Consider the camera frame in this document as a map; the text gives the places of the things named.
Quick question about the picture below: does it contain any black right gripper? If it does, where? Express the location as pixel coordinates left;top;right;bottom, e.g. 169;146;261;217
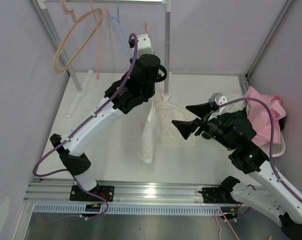
171;102;235;151

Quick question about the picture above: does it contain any green and white t shirt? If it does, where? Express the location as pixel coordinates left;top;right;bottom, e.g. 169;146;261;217
200;94;288;140

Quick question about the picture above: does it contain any pink t shirt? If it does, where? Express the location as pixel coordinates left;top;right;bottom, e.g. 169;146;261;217
244;86;287;147

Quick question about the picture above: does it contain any pink hanger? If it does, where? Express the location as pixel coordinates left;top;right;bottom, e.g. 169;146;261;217
145;22;149;35
93;8;110;80

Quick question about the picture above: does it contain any blue hanger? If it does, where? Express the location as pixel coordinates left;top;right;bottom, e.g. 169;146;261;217
109;0;132;59

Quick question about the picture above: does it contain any beige wooden hanger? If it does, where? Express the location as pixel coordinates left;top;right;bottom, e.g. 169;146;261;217
53;0;104;74

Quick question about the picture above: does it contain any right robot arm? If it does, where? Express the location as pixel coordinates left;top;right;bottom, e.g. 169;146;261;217
172;100;302;240

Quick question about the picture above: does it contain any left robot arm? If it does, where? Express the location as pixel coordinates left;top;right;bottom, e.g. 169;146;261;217
50;54;167;201

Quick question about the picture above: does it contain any white perforated basket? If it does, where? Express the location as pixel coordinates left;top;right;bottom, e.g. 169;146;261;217
260;134;286;158

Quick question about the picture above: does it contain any metal clothes rack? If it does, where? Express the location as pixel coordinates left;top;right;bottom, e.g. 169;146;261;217
34;0;174;118

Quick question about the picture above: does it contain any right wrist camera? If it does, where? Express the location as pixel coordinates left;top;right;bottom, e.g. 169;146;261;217
208;92;228;112

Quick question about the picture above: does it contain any pink cable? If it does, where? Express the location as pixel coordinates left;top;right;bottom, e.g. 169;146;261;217
214;209;241;240

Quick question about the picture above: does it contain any aluminium frame post right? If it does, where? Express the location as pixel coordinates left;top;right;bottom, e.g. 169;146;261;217
246;0;297;80

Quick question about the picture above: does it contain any aluminium frame post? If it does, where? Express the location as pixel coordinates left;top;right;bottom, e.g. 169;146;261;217
28;0;83;91
246;0;297;80

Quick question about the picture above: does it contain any aluminium mounting rail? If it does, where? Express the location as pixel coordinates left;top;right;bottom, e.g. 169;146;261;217
23;177;298;216

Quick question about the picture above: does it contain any aluminium frame post left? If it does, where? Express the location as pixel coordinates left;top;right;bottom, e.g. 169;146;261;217
28;0;83;91

